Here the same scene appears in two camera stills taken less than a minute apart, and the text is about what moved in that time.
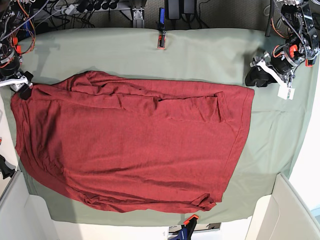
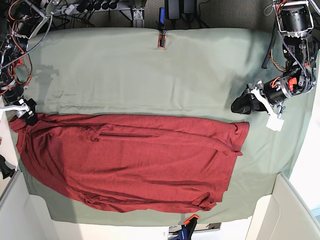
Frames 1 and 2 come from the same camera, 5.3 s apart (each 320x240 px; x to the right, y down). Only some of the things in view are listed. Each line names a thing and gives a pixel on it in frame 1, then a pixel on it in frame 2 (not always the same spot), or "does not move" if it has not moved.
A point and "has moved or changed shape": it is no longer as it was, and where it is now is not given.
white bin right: (282, 215) does not move
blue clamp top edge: (162, 38) does not move
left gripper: (16, 83) -> (25, 107)
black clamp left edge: (6, 171) does not move
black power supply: (174, 8) does not move
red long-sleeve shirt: (133, 146) has moved or changed shape
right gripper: (281, 64) -> (276, 91)
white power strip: (94, 6) does not move
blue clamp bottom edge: (187, 228) does not move
